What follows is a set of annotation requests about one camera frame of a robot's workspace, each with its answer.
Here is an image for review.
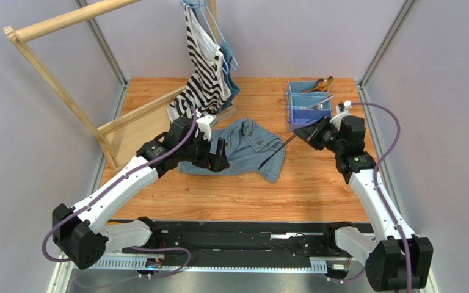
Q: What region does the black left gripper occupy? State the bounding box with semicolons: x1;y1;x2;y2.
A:
178;132;229;172

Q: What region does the black plastic knife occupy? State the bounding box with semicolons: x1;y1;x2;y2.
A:
258;134;297;170

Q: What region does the silver metal fork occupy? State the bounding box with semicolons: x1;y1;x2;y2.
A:
298;103;326;110

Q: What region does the silver metal knife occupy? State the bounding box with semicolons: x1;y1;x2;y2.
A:
316;95;335;104

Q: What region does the gold metal spoon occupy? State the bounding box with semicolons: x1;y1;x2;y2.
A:
323;76;334;92

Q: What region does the dark blue plastic knife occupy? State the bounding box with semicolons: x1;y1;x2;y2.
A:
304;115;324;124

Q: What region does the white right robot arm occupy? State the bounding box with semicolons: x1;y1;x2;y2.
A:
293;115;434;292

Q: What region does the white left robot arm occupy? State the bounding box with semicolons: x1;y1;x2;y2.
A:
46;115;230;270

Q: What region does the blue three-compartment organizer tray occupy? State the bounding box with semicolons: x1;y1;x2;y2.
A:
286;81;332;132

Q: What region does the light blue denim jacket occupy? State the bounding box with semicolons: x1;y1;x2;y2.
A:
178;118;285;183

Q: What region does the black white striped top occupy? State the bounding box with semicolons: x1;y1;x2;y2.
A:
166;2;231;121

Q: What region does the teal hanging garment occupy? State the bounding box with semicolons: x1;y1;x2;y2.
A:
219;42;240;112

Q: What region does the wooden clothes rack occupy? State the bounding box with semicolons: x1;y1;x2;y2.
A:
3;0;238;177

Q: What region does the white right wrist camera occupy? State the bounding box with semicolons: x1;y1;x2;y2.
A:
330;101;352;130

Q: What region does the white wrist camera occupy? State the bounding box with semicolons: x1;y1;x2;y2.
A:
197;115;217;141
330;101;352;130

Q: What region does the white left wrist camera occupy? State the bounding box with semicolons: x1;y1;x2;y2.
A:
197;115;217;141

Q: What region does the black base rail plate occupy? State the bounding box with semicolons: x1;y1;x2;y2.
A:
144;220;350;269

